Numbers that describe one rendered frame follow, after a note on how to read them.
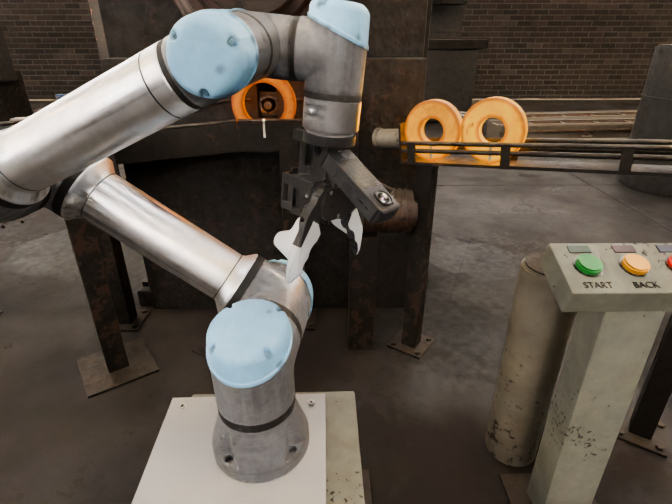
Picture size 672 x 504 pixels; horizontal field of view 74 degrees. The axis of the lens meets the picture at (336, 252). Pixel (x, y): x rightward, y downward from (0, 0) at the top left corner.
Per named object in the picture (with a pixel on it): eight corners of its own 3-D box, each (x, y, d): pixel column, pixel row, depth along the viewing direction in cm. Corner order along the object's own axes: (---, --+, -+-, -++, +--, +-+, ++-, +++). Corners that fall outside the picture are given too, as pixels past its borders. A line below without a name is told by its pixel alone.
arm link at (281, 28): (189, 4, 48) (288, 14, 48) (225, 6, 58) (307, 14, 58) (194, 80, 52) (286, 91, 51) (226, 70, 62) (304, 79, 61)
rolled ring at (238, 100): (294, 70, 125) (295, 69, 128) (228, 70, 125) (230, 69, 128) (296, 137, 133) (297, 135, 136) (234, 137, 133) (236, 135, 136)
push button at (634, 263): (614, 260, 73) (619, 252, 72) (638, 260, 74) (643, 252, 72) (625, 278, 71) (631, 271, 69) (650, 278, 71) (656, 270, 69)
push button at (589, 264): (569, 260, 73) (573, 252, 72) (593, 260, 73) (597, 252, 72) (578, 278, 71) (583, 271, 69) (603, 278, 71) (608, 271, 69)
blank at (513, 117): (465, 97, 112) (460, 99, 110) (530, 95, 104) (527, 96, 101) (463, 159, 118) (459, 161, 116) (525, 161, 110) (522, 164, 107)
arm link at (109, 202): (276, 376, 73) (-46, 185, 63) (295, 321, 86) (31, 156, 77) (316, 331, 67) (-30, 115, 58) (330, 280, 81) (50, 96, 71)
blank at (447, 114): (408, 99, 121) (403, 101, 119) (465, 97, 113) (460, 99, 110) (410, 157, 127) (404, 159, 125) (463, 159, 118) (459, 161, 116)
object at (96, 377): (57, 367, 139) (-25, 133, 108) (144, 337, 153) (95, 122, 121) (66, 407, 124) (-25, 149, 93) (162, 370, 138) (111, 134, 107)
